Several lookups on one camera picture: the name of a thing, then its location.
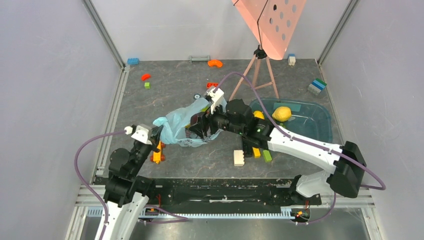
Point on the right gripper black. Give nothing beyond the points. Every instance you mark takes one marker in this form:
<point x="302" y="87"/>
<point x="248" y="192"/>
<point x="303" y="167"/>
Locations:
<point x="205" y="122"/>

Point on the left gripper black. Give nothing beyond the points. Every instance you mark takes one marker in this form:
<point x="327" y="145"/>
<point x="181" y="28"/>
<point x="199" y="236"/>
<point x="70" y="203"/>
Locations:
<point x="155" y="137"/>

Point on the light blue plastic bag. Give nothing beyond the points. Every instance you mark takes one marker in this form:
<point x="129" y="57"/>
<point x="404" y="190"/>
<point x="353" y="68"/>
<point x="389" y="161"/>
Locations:
<point x="174" y="126"/>

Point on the yellow fake lemon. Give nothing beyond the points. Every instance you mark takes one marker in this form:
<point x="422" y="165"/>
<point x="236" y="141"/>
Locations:
<point x="282" y="114"/>

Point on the yellow fake fruit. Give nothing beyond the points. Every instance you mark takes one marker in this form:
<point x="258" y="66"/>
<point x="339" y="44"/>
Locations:
<point x="258" y="114"/>

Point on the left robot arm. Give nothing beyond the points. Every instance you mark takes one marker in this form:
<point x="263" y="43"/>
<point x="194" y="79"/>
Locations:
<point x="127" y="192"/>

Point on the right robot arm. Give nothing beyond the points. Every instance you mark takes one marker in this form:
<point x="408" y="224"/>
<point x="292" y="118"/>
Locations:
<point x="343" y="166"/>

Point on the orange yellow toy car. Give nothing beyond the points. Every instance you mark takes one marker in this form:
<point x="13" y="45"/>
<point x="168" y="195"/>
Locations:
<point x="158" y="157"/>

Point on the black toy brick strip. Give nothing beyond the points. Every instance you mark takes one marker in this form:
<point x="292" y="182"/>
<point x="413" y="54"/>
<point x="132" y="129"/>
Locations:
<point x="247" y="148"/>

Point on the cream toy brick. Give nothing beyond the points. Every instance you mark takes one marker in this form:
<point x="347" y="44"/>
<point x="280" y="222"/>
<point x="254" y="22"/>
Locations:
<point x="238" y="158"/>

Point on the orange flat toy brick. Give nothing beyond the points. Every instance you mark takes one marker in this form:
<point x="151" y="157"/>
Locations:
<point x="211" y="85"/>

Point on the yellow toy brick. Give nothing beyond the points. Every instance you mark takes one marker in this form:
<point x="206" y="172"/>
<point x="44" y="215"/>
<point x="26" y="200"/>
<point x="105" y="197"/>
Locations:
<point x="256" y="152"/>

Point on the green toy brick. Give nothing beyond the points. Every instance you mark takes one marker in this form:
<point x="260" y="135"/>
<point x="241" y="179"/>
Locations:
<point x="267" y="156"/>

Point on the red curved toy piece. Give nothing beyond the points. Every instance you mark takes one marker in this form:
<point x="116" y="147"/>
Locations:
<point x="145" y="77"/>

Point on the orange curved toy piece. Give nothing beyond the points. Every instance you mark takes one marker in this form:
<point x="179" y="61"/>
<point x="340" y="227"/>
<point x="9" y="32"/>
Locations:
<point x="215" y="63"/>

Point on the pink wooden tripod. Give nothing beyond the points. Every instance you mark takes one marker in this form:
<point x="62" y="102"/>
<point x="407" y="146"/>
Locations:
<point x="258" y="56"/>

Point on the grey toy bar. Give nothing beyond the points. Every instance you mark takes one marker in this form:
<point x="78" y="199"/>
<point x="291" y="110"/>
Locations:
<point x="199" y="58"/>

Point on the blue toy brick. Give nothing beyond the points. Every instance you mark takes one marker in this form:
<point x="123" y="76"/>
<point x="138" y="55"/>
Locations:
<point x="133" y="61"/>

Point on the teal plastic bin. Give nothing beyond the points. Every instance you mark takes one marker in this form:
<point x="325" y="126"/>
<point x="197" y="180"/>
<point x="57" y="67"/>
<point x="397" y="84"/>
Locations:
<point x="309" y="119"/>

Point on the white blue small brick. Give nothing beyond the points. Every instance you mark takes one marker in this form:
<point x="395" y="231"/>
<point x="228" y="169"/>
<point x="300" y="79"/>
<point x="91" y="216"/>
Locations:
<point x="291" y="59"/>

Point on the stacked grey blue green bricks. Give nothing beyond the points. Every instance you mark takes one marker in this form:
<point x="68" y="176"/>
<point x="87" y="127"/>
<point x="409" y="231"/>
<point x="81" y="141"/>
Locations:
<point x="316" y="86"/>

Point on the pink perforated board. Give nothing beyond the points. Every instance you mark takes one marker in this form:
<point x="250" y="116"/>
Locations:
<point x="272" y="22"/>

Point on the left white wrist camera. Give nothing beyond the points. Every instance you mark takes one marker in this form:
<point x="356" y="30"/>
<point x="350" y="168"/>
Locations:
<point x="141" y="133"/>

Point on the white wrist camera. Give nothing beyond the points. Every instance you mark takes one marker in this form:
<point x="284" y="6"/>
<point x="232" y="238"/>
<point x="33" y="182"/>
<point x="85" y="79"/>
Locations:
<point x="215" y="96"/>
<point x="141" y="133"/>

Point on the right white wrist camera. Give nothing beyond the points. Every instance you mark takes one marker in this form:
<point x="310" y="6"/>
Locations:
<point x="215" y="96"/>

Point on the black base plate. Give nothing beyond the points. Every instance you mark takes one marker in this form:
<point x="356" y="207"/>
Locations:
<point x="227" y="195"/>

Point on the white toothed rail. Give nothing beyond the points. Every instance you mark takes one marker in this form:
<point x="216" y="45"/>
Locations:
<point x="285" y="214"/>

